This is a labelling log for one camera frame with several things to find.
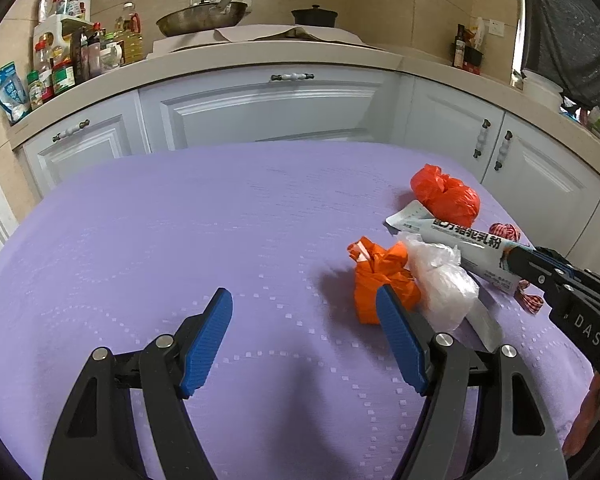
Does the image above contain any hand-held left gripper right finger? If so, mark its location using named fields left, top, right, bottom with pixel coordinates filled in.
left=375, top=285, right=568, bottom=480

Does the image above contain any white spice rack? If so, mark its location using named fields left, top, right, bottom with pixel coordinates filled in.
left=32, top=14, right=93, bottom=68

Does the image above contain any purple tablecloth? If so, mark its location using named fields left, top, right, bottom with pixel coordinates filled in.
left=0, top=140, right=598, bottom=480

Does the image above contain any person's right hand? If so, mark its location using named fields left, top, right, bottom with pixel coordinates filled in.
left=562, top=372, right=600, bottom=461

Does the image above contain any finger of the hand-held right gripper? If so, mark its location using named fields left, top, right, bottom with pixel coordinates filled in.
left=502, top=250, right=571, bottom=306
left=534, top=246, right=593, bottom=283

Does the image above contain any cluster of condiment bottles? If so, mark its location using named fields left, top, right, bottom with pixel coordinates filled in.
left=27, top=0, right=146, bottom=108

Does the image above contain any dark glass bottle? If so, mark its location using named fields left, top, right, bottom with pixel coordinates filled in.
left=452, top=24, right=467, bottom=68

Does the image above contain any black storage container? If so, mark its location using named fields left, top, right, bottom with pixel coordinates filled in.
left=464, top=47, right=485, bottom=75

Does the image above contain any red white striped string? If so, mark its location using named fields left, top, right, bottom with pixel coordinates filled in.
left=491, top=221, right=546, bottom=316

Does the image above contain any red plastic bag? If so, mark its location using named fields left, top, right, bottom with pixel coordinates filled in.
left=411, top=164, right=481, bottom=228

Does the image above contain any clear plastic wrapper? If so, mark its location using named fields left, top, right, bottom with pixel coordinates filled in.
left=457, top=300, right=503, bottom=353

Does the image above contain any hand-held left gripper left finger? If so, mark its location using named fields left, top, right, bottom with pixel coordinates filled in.
left=42, top=287, right=234, bottom=480

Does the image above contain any orange plastic bag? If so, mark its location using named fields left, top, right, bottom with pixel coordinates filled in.
left=347, top=236, right=421, bottom=326

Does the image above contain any white window frame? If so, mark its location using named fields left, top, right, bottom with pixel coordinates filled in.
left=510, top=0, right=528, bottom=86

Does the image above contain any white bucket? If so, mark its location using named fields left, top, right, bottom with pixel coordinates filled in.
left=522, top=71, right=565, bottom=111

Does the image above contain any blue white snack bag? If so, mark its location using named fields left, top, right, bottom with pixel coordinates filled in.
left=0, top=62, right=32, bottom=126

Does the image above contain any dark curtain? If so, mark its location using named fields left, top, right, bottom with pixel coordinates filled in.
left=522, top=0, right=600, bottom=111

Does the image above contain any black cooking pot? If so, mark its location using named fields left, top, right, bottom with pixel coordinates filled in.
left=291, top=5, right=339, bottom=28

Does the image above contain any beige kitchen countertop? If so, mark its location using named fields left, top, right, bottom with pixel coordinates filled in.
left=5, top=42, right=600, bottom=161

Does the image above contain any long grey powder sachet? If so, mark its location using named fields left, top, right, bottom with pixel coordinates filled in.
left=385, top=200, right=528, bottom=293

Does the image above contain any metal wok pan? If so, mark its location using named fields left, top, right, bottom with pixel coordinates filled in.
left=156, top=0, right=262, bottom=38

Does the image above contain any clear white plastic bag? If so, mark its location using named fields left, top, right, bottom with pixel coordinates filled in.
left=405, top=239, right=480, bottom=332

